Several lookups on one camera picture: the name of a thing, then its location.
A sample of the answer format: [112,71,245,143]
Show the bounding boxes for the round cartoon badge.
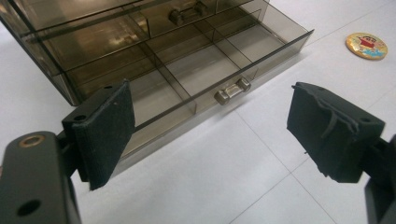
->
[345,32,389,61]

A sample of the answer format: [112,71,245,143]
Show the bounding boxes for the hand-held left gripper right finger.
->
[286,81,387,184]

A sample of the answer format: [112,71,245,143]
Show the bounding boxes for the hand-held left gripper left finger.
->
[61,79,136,191]

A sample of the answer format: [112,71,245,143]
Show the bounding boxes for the smoky transparent drawer cabinet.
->
[0,0,272,106]

